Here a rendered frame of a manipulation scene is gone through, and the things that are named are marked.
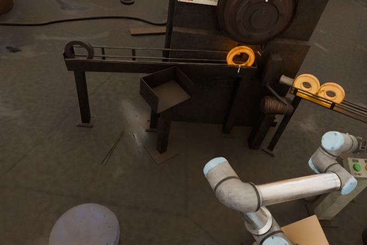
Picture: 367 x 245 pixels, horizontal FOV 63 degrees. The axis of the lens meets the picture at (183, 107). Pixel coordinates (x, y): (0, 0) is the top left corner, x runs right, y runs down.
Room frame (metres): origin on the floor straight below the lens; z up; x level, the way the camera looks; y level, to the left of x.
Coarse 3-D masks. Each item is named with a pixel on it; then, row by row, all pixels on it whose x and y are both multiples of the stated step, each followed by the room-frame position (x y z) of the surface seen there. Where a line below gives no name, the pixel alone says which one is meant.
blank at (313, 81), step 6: (300, 78) 1.65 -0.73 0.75; (306, 78) 1.64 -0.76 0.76; (312, 78) 1.62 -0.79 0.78; (294, 84) 1.66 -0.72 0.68; (300, 84) 1.64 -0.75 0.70; (312, 84) 1.61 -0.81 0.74; (318, 84) 1.61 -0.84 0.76; (306, 90) 1.62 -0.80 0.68; (312, 90) 1.61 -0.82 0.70; (306, 96) 1.61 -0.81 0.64
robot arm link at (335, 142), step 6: (330, 132) 1.02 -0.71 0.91; (336, 132) 1.02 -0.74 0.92; (324, 138) 1.01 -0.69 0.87; (330, 138) 1.00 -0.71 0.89; (336, 138) 0.99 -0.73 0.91; (342, 138) 0.99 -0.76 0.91; (348, 138) 1.02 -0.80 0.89; (324, 144) 0.99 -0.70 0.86; (330, 144) 0.97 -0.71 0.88; (336, 144) 0.96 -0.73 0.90; (342, 144) 0.97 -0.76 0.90; (348, 144) 0.99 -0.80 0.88; (330, 150) 0.96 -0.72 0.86; (336, 150) 0.96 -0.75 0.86; (342, 150) 0.97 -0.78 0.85; (348, 150) 0.99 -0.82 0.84
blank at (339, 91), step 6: (324, 84) 1.60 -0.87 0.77; (330, 84) 1.58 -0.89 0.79; (336, 84) 1.58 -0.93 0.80; (318, 90) 1.59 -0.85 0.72; (324, 90) 1.58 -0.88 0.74; (330, 90) 1.56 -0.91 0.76; (336, 90) 1.55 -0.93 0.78; (342, 90) 1.55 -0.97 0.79; (324, 96) 1.57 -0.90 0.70; (336, 96) 1.54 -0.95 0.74; (342, 96) 1.53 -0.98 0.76; (330, 102) 1.55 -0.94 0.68; (336, 102) 1.53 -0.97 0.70
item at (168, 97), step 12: (156, 72) 1.47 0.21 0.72; (168, 72) 1.53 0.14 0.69; (180, 72) 1.52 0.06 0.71; (144, 84) 1.35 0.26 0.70; (156, 84) 1.47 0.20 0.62; (168, 84) 1.51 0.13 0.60; (180, 84) 1.51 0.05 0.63; (192, 84) 1.43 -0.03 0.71; (144, 96) 1.35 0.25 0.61; (156, 96) 1.26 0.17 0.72; (168, 96) 1.40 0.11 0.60; (180, 96) 1.42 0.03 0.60; (156, 108) 1.25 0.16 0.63; (168, 108) 1.30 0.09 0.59; (168, 120) 1.40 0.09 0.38; (168, 132) 1.41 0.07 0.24; (156, 144) 1.46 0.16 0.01; (168, 144) 1.49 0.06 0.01; (156, 156) 1.35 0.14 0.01; (168, 156) 1.37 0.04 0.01
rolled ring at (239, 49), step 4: (236, 48) 1.73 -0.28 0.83; (240, 48) 1.73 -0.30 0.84; (244, 48) 1.73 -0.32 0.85; (248, 48) 1.75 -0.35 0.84; (232, 52) 1.72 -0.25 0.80; (236, 52) 1.72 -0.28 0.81; (248, 52) 1.73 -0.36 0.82; (252, 52) 1.74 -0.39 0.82; (228, 56) 1.71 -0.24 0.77; (232, 56) 1.72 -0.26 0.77; (252, 56) 1.74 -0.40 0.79; (228, 60) 1.71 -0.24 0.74; (248, 60) 1.75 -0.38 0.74; (252, 60) 1.74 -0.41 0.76; (236, 64) 1.75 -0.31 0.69; (240, 64) 1.76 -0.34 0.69; (244, 64) 1.75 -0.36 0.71; (248, 64) 1.74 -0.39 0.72
